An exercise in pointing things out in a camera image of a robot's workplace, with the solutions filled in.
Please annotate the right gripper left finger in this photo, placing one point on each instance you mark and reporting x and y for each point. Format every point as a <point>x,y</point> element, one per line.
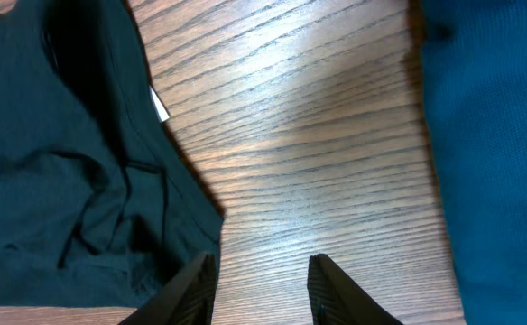
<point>187,299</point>

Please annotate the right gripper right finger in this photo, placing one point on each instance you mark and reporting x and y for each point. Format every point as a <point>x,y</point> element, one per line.
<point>336,299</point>

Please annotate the black t-shirt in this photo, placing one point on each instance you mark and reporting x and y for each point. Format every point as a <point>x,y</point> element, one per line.
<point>97,208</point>

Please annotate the blue t-shirt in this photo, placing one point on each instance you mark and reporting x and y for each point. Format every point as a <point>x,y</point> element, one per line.
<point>474,64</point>

